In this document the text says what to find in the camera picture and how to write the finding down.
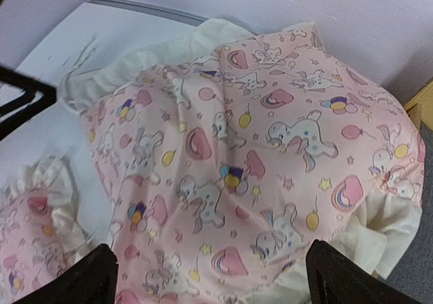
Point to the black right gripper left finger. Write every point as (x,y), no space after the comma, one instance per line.
(92,280)

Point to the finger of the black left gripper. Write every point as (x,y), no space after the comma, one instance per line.
(35,97)

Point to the pink unicorn print blanket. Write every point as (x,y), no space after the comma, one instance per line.
(226,155)

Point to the pink ruffled unicorn pillow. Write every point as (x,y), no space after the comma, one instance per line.
(40,235)

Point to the aluminium front rail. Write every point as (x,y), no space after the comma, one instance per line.
(153,10)

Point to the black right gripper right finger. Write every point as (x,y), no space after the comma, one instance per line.
(333,278)

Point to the wooden pet bed frame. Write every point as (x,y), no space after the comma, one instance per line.
(419,108)

